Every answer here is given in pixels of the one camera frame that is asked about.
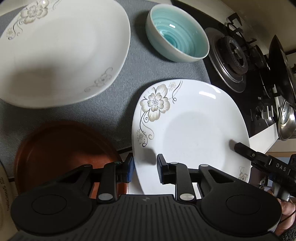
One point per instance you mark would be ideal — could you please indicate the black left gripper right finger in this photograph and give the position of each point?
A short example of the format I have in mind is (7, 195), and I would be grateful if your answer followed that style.
(178, 175)

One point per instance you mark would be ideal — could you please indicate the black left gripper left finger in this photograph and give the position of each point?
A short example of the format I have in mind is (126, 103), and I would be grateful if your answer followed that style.
(112, 174)

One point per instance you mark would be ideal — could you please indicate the small white floral plate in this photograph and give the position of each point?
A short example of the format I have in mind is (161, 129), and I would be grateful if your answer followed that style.
(189, 122)

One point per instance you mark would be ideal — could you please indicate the red-brown round plate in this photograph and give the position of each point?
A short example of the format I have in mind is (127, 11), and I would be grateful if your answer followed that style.
(56, 148)

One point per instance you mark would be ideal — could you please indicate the teal glazed ceramic bowl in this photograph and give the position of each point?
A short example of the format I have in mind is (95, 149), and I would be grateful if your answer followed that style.
(175, 34)

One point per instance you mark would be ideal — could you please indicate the right hand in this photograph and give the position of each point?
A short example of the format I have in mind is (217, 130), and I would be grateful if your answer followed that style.
(288, 217)

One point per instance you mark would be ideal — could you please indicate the steel pot lid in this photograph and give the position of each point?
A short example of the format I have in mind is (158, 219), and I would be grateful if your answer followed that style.
(286, 121)

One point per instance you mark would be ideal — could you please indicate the grey counter mat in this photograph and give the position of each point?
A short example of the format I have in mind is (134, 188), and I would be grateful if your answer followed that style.
(110, 112)

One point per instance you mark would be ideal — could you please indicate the black wok with lid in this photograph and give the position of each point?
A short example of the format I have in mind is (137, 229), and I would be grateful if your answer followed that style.
(281, 71)

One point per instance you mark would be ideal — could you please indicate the black gas stove top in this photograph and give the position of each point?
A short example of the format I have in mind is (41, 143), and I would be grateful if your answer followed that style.
(262, 85)

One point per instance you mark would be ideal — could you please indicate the left gas burner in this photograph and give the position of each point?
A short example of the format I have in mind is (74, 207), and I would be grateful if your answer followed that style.
(228, 59)

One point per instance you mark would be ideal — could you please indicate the large white floral plate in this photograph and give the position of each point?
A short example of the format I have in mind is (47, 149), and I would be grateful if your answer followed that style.
(55, 53)

